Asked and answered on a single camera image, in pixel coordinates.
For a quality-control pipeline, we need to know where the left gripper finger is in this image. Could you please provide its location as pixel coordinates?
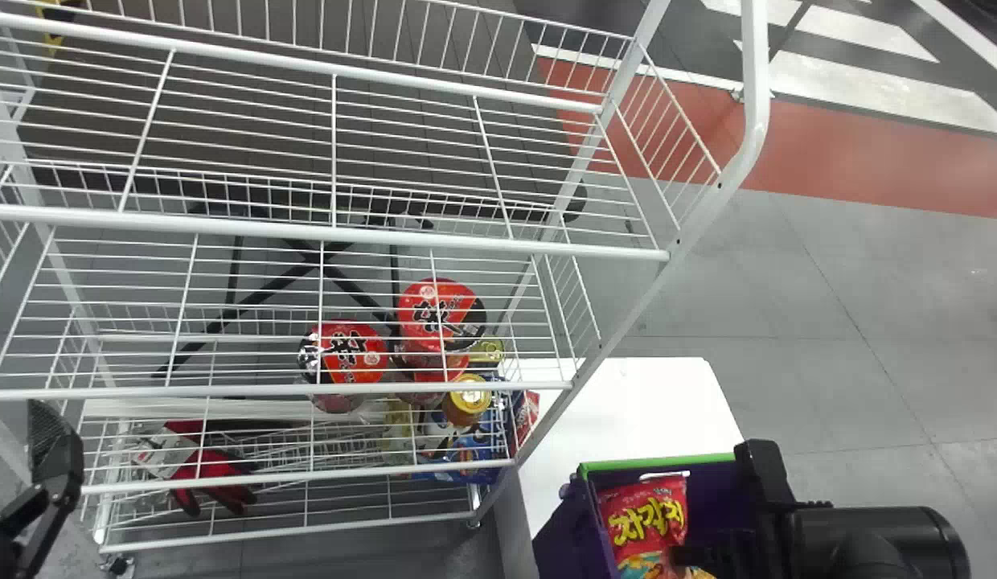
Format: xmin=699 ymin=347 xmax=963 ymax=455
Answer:
xmin=0 ymin=399 xmax=86 ymax=579

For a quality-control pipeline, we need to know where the red snack packet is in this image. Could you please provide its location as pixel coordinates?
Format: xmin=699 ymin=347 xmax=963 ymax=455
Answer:
xmin=596 ymin=474 xmax=718 ymax=579
xmin=132 ymin=419 xmax=259 ymax=517

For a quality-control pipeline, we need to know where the red noodle cup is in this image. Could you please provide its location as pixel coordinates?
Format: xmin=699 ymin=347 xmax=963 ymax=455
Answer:
xmin=297 ymin=321 xmax=390 ymax=414
xmin=396 ymin=277 xmax=488 ymax=377

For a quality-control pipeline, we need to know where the blue snack packet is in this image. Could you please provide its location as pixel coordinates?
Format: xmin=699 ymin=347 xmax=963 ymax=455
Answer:
xmin=410 ymin=384 xmax=541 ymax=485

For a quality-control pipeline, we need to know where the white slab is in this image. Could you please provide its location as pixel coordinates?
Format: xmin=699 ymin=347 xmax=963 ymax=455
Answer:
xmin=517 ymin=357 xmax=745 ymax=540

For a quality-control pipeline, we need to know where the purple crate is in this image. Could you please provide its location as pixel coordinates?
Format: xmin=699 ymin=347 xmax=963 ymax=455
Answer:
xmin=532 ymin=452 xmax=742 ymax=579

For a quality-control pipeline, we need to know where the white wire rack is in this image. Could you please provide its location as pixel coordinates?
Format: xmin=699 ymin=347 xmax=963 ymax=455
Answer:
xmin=0 ymin=0 xmax=772 ymax=557

